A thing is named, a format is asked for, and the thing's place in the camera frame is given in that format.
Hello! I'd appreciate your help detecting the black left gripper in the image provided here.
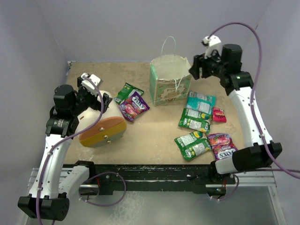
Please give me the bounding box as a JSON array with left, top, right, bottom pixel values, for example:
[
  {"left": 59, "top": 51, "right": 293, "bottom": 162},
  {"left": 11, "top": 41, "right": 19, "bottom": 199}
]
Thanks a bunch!
[{"left": 70, "top": 77, "right": 112, "bottom": 116}]

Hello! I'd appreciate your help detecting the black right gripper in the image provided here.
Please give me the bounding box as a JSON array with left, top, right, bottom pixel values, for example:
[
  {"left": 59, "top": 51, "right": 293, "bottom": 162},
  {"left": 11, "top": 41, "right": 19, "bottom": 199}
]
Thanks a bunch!
[{"left": 189, "top": 47, "right": 227, "bottom": 80}]

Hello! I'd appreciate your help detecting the teal snack packet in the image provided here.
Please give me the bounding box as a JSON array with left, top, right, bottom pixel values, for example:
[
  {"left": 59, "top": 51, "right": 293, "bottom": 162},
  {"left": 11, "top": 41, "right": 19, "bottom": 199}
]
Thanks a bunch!
[{"left": 186, "top": 91, "right": 216, "bottom": 116}]

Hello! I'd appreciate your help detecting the green paper gift bag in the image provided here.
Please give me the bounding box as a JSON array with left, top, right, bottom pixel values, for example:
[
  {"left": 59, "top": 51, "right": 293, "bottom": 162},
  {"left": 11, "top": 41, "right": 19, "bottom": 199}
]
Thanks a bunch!
[{"left": 149, "top": 36, "right": 192, "bottom": 106}]

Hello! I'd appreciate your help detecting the red candy packet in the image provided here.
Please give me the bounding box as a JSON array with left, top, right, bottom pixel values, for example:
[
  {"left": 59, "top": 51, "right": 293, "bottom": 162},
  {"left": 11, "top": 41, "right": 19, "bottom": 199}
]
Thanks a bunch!
[{"left": 212, "top": 107, "right": 227, "bottom": 123}]

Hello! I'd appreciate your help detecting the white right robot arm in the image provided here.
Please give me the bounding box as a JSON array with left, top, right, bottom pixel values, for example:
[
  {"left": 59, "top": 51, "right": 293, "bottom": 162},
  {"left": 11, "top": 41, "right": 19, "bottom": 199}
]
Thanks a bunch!
[{"left": 189, "top": 44, "right": 282, "bottom": 183}]

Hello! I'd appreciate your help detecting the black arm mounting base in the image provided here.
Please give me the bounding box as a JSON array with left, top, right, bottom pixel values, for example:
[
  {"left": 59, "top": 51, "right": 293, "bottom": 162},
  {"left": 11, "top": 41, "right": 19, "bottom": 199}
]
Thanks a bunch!
[{"left": 60, "top": 160, "right": 236, "bottom": 196}]

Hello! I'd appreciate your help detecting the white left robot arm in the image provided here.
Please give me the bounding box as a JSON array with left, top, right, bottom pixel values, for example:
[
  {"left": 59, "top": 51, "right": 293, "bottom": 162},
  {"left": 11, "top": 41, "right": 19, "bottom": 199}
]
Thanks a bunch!
[{"left": 18, "top": 73, "right": 112, "bottom": 224}]

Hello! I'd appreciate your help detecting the purple Fox's bag left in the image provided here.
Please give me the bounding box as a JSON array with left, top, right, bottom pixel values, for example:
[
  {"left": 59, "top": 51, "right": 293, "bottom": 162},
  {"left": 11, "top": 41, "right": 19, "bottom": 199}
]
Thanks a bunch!
[{"left": 119, "top": 91, "right": 150, "bottom": 122}]

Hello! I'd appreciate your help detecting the purple fox's bag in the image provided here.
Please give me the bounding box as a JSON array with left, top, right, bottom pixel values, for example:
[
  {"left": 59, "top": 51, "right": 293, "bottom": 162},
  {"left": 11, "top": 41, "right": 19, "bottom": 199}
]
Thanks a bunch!
[
  {"left": 119, "top": 91, "right": 150, "bottom": 122},
  {"left": 207, "top": 133, "right": 238, "bottom": 160}
]

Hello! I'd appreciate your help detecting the purple Fox's bag right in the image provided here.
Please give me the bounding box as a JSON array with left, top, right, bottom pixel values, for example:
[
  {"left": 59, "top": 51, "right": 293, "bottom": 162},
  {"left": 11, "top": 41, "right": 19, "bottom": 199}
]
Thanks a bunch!
[{"left": 207, "top": 133, "right": 238, "bottom": 160}]

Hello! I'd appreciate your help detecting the green snack packet left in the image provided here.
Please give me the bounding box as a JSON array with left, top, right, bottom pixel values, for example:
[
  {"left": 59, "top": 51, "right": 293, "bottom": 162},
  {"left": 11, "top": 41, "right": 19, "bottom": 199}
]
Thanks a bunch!
[{"left": 114, "top": 82, "right": 144, "bottom": 105}]

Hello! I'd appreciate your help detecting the green snack packet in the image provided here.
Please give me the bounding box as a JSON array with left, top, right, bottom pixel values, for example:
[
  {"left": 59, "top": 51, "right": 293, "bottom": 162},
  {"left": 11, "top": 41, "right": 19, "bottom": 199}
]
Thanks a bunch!
[
  {"left": 178, "top": 108, "right": 211, "bottom": 134},
  {"left": 174, "top": 131, "right": 212, "bottom": 161},
  {"left": 114, "top": 82, "right": 144, "bottom": 105}
]

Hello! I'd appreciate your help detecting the white orange toy drawer box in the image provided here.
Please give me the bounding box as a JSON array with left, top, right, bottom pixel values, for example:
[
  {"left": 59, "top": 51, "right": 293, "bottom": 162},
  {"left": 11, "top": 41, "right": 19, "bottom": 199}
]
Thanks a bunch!
[{"left": 76, "top": 100, "right": 127, "bottom": 148}]

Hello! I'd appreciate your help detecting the green snack packet upper right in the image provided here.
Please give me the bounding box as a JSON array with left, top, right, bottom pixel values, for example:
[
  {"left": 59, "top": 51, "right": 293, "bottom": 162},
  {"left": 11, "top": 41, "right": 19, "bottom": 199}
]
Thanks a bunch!
[{"left": 178, "top": 108, "right": 211, "bottom": 134}]

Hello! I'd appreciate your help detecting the green snack packet lower right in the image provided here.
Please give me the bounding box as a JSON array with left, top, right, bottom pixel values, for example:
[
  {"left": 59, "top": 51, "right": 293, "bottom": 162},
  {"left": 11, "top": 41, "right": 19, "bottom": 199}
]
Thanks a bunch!
[{"left": 174, "top": 131, "right": 212, "bottom": 161}]

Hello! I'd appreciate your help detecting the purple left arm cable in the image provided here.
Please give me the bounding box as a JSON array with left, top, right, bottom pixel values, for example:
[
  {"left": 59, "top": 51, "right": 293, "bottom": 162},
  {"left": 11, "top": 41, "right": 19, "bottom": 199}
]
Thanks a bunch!
[{"left": 36, "top": 77, "right": 105, "bottom": 225}]

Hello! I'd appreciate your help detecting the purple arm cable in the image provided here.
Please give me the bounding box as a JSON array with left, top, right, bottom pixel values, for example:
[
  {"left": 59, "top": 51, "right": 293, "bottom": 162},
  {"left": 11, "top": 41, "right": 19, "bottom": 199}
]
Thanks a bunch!
[
  {"left": 210, "top": 22, "right": 300, "bottom": 175},
  {"left": 36, "top": 77, "right": 105, "bottom": 225}
]

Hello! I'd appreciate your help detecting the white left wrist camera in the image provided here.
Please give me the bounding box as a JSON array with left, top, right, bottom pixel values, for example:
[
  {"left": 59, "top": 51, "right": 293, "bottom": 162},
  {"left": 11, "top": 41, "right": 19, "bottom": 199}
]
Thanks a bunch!
[{"left": 77, "top": 73, "right": 103, "bottom": 96}]

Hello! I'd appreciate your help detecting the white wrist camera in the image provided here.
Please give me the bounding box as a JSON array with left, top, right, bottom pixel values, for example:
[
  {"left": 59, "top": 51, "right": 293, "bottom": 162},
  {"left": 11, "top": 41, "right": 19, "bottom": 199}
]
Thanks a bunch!
[
  {"left": 77, "top": 73, "right": 103, "bottom": 96},
  {"left": 202, "top": 35, "right": 222, "bottom": 59}
]

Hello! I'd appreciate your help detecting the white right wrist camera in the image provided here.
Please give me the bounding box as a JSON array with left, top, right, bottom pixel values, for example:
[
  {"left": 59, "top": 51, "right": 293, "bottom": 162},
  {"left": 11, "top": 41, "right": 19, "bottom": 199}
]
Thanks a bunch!
[{"left": 202, "top": 35, "right": 222, "bottom": 59}]

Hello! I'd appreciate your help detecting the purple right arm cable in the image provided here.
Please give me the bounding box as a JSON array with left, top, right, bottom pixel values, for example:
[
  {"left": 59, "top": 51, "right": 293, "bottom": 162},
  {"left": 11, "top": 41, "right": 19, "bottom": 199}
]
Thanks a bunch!
[{"left": 210, "top": 22, "right": 300, "bottom": 175}]

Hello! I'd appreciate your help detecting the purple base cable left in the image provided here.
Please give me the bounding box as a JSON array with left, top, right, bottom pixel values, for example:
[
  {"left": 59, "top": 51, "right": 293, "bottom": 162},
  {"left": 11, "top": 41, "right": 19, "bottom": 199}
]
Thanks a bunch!
[{"left": 78, "top": 172, "right": 127, "bottom": 207}]

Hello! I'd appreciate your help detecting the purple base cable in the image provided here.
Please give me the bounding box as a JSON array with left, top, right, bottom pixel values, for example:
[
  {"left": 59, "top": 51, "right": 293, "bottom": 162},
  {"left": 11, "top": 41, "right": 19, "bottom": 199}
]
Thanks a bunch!
[
  {"left": 78, "top": 172, "right": 127, "bottom": 207},
  {"left": 209, "top": 174, "right": 240, "bottom": 202}
]

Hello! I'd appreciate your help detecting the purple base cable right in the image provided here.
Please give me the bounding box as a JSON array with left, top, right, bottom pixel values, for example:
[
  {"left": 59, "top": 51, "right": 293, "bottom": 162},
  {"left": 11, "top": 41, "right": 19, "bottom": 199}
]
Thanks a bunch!
[{"left": 209, "top": 174, "right": 240, "bottom": 202}]

